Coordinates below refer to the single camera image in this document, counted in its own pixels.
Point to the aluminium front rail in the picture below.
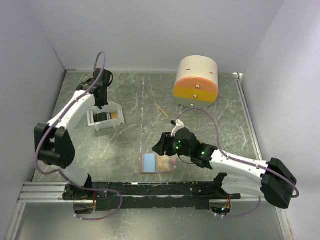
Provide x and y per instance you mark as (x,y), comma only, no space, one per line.
(42,192)

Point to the white card storage box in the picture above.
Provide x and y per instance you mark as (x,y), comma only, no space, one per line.
(99,119)

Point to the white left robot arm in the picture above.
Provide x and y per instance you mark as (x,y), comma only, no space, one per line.
(52,140)

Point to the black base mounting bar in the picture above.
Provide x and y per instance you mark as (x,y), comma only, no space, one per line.
(149,195)

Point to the gold card stack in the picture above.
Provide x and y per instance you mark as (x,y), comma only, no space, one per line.
(113,115)

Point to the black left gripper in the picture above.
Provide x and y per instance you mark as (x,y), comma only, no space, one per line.
(102,103)

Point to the gold patterned card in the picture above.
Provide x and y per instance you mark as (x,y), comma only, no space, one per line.
(164,164)

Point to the pink leather card holder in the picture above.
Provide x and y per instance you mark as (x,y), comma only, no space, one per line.
(148,164)

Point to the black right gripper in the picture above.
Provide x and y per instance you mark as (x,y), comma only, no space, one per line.
(163,145)

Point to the small wooden stick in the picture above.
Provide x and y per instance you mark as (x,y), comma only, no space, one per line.
(162,111)

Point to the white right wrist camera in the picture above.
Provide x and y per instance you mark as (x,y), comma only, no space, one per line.
(178,125)

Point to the aluminium right side rail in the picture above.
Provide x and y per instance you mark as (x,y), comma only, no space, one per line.
(238,80)

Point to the aluminium rail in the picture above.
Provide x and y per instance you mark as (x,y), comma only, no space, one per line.
(238,80)
(42,192)

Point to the round white drawer cabinet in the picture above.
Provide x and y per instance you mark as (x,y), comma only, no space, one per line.
(196,83)

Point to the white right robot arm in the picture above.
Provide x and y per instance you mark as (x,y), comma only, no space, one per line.
(269,179)

